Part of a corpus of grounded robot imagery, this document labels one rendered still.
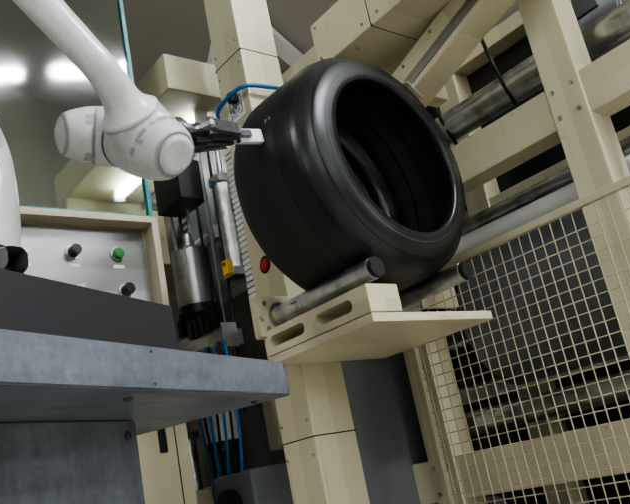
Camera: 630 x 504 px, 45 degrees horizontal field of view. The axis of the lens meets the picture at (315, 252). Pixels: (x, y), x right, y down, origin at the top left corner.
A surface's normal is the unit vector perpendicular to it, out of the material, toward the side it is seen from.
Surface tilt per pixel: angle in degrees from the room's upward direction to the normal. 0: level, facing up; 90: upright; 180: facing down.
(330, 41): 90
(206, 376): 90
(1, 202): 90
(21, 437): 90
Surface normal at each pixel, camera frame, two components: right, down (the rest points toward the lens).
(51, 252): 0.61, -0.35
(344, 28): -0.77, -0.04
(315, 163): -0.04, -0.15
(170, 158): 0.76, 0.32
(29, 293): 0.87, -0.30
